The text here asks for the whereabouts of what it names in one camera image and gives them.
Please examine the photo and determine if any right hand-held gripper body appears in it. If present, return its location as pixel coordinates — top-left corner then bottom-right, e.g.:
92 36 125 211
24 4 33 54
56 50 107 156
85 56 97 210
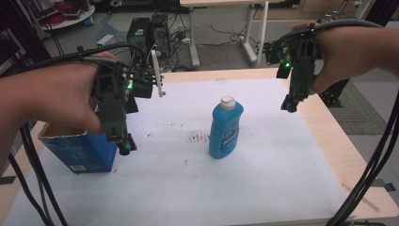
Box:
263 29 318 102

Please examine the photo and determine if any white frame table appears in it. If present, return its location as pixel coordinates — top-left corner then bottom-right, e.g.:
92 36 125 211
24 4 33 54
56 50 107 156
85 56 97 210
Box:
179 0 271 69

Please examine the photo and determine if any gripper black cable bundle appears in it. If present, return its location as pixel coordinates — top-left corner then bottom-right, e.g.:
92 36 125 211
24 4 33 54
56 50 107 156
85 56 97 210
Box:
7 41 149 226
272 18 399 226

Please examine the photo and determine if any black metal stand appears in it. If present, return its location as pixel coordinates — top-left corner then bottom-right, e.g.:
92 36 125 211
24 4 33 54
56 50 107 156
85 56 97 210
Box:
317 77 351 108

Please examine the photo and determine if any blue detergent bottle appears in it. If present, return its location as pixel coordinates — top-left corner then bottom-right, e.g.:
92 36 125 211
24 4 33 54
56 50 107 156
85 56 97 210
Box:
208 94 245 160

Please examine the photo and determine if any person's right hand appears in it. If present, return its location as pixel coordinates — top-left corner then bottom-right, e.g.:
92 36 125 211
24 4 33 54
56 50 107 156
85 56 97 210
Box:
290 20 359 95

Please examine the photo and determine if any right gripper black cable bundle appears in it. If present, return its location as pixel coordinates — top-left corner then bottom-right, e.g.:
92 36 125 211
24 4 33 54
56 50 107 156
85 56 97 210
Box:
272 18 399 226

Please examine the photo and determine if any person's left hand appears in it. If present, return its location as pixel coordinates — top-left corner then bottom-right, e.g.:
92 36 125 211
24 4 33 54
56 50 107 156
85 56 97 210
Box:
32 51 119 135

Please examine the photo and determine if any dark grey computer tower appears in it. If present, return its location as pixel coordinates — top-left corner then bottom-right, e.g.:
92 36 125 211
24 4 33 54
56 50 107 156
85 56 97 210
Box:
149 13 170 60

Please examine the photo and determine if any grey table bracket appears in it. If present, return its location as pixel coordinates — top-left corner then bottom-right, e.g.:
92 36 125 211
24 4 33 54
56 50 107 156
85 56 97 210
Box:
372 178 397 193
0 175 17 186

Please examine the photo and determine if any black equipment rack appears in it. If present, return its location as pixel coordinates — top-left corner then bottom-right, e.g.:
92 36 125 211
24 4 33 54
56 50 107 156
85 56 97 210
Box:
0 0 43 76

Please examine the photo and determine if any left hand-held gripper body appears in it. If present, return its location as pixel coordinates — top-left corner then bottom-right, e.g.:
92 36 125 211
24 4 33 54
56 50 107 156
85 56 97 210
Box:
93 49 167 143

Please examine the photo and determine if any black computer tower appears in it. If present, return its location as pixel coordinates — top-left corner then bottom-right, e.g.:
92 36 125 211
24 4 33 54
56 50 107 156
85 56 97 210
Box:
126 17 152 54

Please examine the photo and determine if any small white box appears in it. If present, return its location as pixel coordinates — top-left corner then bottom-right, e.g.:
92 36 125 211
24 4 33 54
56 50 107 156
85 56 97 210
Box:
96 33 115 48

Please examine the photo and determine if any round white table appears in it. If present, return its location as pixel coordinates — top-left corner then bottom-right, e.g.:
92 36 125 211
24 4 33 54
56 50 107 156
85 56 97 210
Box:
39 0 96 31

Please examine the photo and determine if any white foam mat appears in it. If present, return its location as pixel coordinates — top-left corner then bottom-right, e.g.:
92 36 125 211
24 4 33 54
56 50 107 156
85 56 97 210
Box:
2 77 358 226

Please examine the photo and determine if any blue cardboard box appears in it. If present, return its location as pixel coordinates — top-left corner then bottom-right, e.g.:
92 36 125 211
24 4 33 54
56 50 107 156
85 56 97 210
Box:
38 105 118 174

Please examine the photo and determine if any left gripper black cable bundle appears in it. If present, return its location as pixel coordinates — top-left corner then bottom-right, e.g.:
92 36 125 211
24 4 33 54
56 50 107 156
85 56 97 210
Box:
7 41 149 226

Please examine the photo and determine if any red cable coil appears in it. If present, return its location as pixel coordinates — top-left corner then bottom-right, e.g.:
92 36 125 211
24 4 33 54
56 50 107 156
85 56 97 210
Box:
51 1 77 14

